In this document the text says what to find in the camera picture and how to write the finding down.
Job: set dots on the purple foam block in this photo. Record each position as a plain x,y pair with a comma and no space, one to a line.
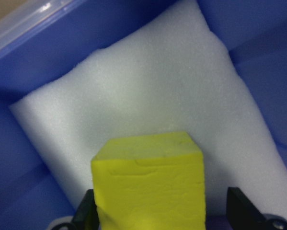
216,224

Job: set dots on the yellow foam block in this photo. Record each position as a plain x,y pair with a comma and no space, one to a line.
148,187

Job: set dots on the white foam pad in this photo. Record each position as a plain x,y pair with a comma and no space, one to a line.
145,83

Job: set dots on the blue plastic bin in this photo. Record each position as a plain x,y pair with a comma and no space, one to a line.
37,60

